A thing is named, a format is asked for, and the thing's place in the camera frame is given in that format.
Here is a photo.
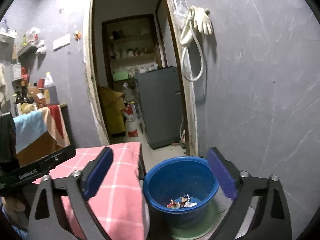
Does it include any light blue cloth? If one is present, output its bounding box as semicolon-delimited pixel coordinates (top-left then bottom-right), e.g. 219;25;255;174
13;110;48;155

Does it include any row of seasoning packets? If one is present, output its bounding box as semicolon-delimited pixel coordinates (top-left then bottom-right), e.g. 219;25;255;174
22;27;40;45

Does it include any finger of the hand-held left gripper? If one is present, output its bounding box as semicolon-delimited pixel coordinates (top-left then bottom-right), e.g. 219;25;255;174
49;147;77;171

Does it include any clear plastic bag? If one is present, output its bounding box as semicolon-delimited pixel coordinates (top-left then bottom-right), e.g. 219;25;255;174
174;0;188;28

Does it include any wall shelf rack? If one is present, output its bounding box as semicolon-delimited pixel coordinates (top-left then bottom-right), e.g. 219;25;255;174
17;41;42;58

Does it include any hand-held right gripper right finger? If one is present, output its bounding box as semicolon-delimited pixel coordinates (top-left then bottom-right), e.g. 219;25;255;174
207;147;293;240

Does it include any pink checked cloth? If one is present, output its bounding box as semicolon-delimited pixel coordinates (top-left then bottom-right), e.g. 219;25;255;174
32;142;150;240

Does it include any red cream striped towel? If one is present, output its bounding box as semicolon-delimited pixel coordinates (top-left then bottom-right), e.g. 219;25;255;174
41;104;71;147

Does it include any green box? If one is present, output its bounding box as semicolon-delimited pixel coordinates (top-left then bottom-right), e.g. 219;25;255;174
112;71;129;82

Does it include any yellow bag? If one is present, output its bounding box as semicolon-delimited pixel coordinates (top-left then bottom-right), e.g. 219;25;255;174
99;86;125;137

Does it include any blue plastic basin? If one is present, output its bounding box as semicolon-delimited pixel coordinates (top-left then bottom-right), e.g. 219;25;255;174
143;156;220;230

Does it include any wooden door frame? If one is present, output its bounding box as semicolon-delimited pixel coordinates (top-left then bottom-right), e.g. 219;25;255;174
84;0;199;157

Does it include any white plastic wall basket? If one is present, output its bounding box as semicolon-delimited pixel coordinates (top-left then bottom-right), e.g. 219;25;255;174
0;20;17;43

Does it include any white sack red print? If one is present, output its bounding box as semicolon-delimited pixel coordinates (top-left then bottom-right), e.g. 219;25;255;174
124;102;143;137

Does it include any large oil jug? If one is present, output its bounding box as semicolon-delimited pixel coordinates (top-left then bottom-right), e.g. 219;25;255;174
44;72;59;105

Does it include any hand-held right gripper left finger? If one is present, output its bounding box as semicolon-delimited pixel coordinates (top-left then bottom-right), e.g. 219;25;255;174
27;146;114;240

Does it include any brown wooden cabinet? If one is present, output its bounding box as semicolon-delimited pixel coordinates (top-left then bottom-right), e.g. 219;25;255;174
16;104;73;166

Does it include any wooden storage shelf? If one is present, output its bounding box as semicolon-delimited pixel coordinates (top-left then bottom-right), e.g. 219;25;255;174
102;15;163;80

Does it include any beige hanging cloth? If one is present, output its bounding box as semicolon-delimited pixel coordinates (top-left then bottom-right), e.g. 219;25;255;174
0;64;8;100

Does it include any person's left hand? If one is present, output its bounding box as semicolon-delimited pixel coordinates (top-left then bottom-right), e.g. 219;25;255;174
1;197;27;230

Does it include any cream rubber glove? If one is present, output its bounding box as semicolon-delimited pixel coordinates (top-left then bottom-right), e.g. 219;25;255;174
180;6;198;46
194;6;213;35

